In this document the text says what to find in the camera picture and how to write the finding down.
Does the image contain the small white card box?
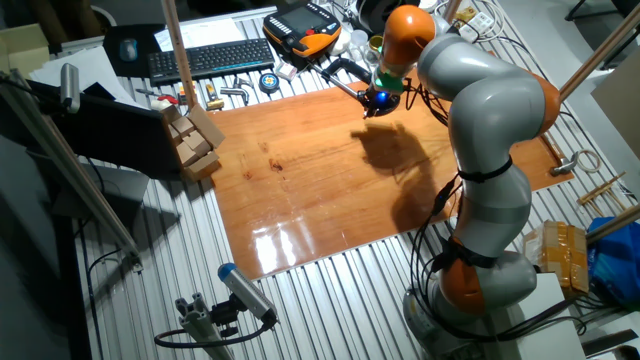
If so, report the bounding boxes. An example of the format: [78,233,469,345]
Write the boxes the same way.
[274,61,300,82]

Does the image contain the glass jar gold lid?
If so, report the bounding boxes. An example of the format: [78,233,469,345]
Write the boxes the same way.
[367,34,385,65]

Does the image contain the glossy wooden board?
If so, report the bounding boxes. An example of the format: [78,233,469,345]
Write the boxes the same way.
[206,49,575,281]

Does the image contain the bent metal pipe fitting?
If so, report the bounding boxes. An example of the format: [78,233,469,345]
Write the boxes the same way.
[219,85,250,106]

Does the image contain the cardboard flap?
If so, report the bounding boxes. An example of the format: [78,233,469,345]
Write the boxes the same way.
[187,103,227,150]

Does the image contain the silver metal clamp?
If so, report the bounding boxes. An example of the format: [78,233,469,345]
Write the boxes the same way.
[549,151,580,177]

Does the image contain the green wrist flange adapter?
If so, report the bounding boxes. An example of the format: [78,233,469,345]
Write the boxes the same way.
[373,69,406,95]

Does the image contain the dark computer mouse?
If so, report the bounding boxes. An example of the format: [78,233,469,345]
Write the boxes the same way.
[118,37,139,63]

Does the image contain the black orange teach pendant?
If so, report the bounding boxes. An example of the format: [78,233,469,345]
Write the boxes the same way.
[262,1,344,66]

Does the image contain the black mouse pad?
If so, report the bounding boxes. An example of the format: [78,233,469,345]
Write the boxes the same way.
[102,23,169,79]

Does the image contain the black computer keyboard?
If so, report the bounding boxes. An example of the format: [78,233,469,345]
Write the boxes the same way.
[146,37,276,87]

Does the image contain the black camera bracket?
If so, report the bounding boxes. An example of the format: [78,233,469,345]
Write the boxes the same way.
[209,293,242,339]

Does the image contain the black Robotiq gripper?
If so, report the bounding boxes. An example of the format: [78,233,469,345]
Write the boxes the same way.
[356,84,402,120]

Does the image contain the black flat panel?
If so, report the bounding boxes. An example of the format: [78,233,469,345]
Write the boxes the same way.
[24,79,182,180]

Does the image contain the aluminium frame bar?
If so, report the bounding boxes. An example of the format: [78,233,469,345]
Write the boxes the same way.
[0,69,144,271]

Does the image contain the red handled tool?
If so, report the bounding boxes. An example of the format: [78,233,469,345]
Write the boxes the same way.
[135,88,180,106]

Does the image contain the black round spool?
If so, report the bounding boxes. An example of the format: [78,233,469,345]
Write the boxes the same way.
[355,0,406,35]

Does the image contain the black C-clamp steel screw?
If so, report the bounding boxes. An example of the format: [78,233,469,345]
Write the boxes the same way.
[307,57,374,101]

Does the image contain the wooden edge batten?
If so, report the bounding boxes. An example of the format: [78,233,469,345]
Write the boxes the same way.
[540,130,566,169]

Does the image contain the silver camera blue end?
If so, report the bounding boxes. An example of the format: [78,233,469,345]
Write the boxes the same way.
[217,262,279,324]

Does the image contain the grey cardboard sheet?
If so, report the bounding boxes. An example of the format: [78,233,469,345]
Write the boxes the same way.
[591,59,640,161]

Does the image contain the brass fitting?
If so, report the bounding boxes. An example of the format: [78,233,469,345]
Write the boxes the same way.
[204,83,226,112]

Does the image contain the taped cardboard parcel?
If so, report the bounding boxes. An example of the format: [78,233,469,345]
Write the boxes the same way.
[522,221,591,299]

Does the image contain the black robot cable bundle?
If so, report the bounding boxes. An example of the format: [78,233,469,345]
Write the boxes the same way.
[403,14,586,344]

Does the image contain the black camera cable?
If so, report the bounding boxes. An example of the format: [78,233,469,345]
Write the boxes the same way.
[153,312,279,350]

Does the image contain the wooden sticks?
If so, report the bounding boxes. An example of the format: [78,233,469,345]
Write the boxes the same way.
[577,171,629,216]

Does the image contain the beige cardboard box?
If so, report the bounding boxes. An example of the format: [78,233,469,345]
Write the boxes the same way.
[0,23,51,79]

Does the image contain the beige tape roll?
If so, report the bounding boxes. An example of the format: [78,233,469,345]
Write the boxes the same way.
[574,148,603,175]

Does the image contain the wooden post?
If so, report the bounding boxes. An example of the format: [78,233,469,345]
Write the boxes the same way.
[442,0,464,24]
[585,202,640,246]
[160,0,199,109]
[558,2,640,101]

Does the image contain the blue plastic bag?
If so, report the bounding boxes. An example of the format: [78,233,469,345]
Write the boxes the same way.
[587,215,640,307]

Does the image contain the white paper stack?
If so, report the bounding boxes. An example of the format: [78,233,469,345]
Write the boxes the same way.
[28,45,146,109]

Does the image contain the aluminium profile piece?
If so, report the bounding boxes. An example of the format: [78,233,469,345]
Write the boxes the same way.
[174,292,236,360]

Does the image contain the white paper sheets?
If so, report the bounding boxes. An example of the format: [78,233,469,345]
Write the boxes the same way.
[153,17,247,53]

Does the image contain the blue round tape measure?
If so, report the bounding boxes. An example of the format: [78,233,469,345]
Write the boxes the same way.
[258,72,281,95]

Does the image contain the small cardboard box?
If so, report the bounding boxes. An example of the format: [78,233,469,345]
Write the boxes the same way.
[170,115,196,139]
[182,130,213,158]
[182,151,222,182]

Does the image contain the white power strip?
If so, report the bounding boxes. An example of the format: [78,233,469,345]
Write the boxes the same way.
[455,10,496,45]

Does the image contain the clear jar white lid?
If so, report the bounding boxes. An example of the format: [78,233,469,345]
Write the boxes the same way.
[349,28,370,62]

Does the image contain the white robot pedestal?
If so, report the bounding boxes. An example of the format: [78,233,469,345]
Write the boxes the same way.
[504,272,587,360]

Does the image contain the white rounded plastic object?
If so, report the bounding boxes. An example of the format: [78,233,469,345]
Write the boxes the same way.
[329,29,354,56]

